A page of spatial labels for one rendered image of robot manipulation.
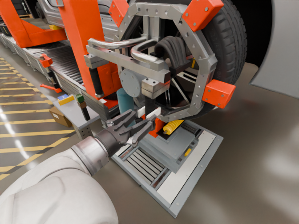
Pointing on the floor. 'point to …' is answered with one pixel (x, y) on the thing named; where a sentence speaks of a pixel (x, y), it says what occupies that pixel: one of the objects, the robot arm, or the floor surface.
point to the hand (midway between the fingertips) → (149, 111)
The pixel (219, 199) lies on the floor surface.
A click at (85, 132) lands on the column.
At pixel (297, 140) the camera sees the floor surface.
